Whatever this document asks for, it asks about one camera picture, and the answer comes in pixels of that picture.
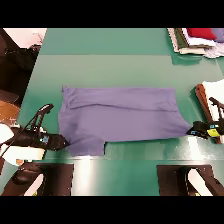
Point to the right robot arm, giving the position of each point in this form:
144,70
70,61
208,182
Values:
173,180

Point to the brown garment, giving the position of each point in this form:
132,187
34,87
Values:
203,101

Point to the white garment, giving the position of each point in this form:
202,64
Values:
215,91
200,42

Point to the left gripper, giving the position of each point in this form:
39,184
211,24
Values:
53,141

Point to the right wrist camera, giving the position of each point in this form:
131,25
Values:
217,105

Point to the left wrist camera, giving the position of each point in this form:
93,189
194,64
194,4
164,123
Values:
41,113

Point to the lilac garment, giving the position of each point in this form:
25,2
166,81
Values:
219,34

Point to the green garment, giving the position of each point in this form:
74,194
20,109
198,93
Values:
180,39

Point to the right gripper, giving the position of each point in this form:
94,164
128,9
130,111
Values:
201,129

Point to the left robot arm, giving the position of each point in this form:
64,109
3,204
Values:
20,138

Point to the beige garment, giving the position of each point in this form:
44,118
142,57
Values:
190,51

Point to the purple T-shirt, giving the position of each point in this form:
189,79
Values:
123,113

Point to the pale grey garment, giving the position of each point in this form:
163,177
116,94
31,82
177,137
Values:
216,50

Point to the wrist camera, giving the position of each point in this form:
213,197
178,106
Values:
41,113
217,105

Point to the red garment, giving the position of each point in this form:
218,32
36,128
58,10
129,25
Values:
201,32

